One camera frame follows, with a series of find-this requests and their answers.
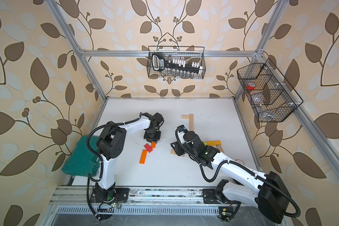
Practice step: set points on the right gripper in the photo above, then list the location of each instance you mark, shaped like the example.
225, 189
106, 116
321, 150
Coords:
178, 147

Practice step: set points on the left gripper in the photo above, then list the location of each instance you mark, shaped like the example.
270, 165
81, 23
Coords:
156, 140

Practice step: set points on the red block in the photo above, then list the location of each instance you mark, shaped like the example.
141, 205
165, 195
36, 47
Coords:
148, 148

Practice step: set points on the wood long block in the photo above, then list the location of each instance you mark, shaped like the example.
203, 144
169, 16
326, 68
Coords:
174, 153
191, 122

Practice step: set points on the amber yellow block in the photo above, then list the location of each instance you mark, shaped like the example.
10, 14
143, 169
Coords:
214, 143

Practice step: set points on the wood small block lowest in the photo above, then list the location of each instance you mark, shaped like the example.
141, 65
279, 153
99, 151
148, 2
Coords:
219, 147

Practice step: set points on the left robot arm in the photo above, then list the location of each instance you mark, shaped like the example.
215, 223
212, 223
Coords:
106, 142

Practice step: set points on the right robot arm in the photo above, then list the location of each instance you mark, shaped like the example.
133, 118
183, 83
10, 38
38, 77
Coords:
267, 192

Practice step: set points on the red tape roll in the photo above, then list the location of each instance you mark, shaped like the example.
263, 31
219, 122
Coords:
240, 161

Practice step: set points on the black socket tool set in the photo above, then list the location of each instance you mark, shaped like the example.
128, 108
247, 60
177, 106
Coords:
172, 64

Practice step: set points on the red cup in basket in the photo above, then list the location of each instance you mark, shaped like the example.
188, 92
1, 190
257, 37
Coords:
251, 86

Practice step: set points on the back wire basket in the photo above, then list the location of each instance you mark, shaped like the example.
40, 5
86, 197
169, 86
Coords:
191, 51

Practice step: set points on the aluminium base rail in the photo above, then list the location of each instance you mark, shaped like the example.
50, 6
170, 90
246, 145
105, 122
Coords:
182, 201

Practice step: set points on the side wire basket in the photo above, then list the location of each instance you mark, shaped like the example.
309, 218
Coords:
274, 98

